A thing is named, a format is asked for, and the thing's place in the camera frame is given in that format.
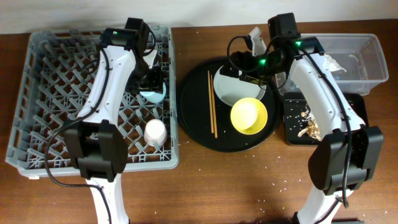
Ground blue plastic cup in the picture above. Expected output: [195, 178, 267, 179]
[139, 83, 167, 103]

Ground grey plate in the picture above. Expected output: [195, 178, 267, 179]
[213, 67, 266, 106]

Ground yellow bowl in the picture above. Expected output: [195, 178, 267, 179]
[230, 98, 269, 135]

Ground pink plastic cup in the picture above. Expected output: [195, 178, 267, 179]
[144, 119, 167, 147]

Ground white napkin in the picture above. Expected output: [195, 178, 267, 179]
[323, 54, 347, 72]

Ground wooden chopstick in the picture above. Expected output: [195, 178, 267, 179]
[210, 74, 218, 139]
[208, 70, 215, 134]

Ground food scraps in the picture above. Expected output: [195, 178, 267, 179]
[297, 110, 321, 141]

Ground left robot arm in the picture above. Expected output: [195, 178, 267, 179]
[63, 17, 166, 223]

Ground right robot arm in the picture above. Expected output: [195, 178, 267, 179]
[218, 12, 384, 223]

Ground grey dishwasher rack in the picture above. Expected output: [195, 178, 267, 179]
[5, 25, 179, 179]

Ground black rectangular tray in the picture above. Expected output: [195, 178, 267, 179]
[283, 92, 369, 146]

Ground round black tray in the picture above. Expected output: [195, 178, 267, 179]
[177, 57, 282, 152]

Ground clear plastic bin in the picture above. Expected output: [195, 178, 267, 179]
[275, 33, 389, 96]

